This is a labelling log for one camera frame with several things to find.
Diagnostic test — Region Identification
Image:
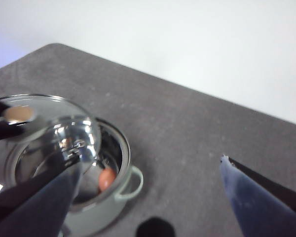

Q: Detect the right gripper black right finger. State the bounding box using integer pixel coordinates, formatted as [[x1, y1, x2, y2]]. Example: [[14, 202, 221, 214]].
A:
[[219, 154, 296, 237]]

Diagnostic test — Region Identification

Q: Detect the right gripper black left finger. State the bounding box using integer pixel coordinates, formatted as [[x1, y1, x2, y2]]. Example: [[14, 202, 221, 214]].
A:
[[0, 169, 81, 237]]

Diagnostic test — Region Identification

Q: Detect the glass lid with green knob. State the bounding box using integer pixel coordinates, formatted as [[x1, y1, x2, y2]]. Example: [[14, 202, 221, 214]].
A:
[[0, 93, 102, 179]]

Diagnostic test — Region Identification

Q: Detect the brown egg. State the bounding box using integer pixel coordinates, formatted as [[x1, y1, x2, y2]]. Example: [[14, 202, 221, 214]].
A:
[[98, 168, 117, 193]]

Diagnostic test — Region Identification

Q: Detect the green electric cooking pot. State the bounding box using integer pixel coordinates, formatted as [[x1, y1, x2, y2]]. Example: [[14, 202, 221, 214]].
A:
[[4, 118, 144, 237]]

